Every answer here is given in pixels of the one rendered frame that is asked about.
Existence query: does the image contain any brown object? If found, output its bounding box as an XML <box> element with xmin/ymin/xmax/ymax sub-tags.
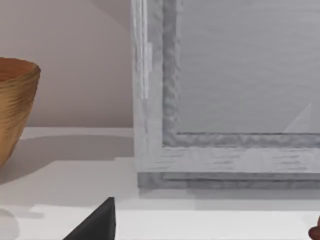
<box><xmin>307</xmin><ymin>215</ymin><xmax>320</xmax><ymax>240</ymax></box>

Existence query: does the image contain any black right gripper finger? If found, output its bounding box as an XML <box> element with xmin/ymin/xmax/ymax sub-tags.
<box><xmin>61</xmin><ymin>196</ymin><xmax>117</xmax><ymax>240</ymax></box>

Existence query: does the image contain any grey cabinet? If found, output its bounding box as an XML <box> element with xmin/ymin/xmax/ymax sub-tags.
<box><xmin>130</xmin><ymin>0</ymin><xmax>320</xmax><ymax>190</ymax></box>

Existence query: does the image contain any brown woven basket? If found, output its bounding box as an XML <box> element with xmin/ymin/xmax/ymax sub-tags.
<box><xmin>0</xmin><ymin>57</ymin><xmax>42</xmax><ymax>170</ymax></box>

